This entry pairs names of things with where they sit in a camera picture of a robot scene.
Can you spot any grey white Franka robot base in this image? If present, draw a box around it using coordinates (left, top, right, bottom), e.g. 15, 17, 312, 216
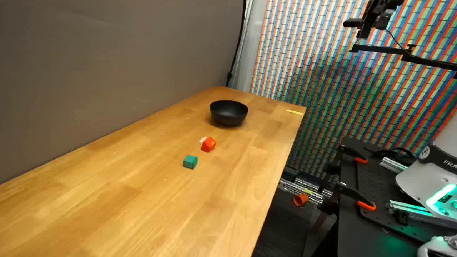
395, 119, 457, 257

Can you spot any black clamp orange handle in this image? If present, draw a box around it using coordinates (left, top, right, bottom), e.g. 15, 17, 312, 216
338, 142, 372, 166
293, 191, 310, 206
332, 181, 379, 214

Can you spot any black perforated breadboard table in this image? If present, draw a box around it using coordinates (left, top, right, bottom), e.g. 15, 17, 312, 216
335, 136, 457, 257

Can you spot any black bowl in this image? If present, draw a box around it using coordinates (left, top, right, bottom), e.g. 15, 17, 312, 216
209, 98, 250, 128

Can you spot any silver aluminium extrusion rail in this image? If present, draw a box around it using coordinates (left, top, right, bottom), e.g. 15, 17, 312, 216
278, 176, 335, 204
388, 198, 457, 225
379, 155, 412, 174

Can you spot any green block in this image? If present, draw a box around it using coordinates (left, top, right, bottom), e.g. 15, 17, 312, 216
182, 152, 200, 169

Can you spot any black wall cable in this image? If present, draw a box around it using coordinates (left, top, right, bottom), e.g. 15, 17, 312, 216
225, 0, 250, 88

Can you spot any black camera on mount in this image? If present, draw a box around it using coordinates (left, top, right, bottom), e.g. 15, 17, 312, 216
343, 0, 406, 39

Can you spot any colourful patterned backdrop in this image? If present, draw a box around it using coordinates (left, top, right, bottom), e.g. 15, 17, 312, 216
249, 0, 457, 178

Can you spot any orange block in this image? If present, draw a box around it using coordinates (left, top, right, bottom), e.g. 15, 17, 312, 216
199, 135, 218, 154

